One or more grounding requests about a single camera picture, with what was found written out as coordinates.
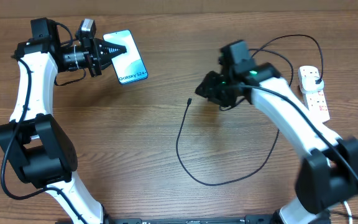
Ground white power strip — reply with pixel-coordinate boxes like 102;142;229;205
298;65;330;123

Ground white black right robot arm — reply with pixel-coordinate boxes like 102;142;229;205
195;40;358;223

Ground black charger cable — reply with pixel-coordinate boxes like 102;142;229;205
175;34;325;187

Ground white-screen smartphone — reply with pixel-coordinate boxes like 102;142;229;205
103;30;149;85

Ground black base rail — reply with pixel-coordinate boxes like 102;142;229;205
103;213;282;224

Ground white charger plug adapter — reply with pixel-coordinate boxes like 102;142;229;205
300;77;324;94

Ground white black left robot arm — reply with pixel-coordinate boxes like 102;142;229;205
0;18;127;223

